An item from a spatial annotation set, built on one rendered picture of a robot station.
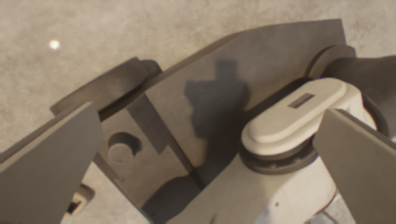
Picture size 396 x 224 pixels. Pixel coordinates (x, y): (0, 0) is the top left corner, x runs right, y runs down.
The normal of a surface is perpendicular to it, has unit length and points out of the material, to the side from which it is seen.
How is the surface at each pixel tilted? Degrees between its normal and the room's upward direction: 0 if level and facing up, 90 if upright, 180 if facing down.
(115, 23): 0
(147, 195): 0
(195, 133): 0
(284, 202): 16
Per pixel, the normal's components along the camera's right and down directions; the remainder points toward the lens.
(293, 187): 0.31, 0.24
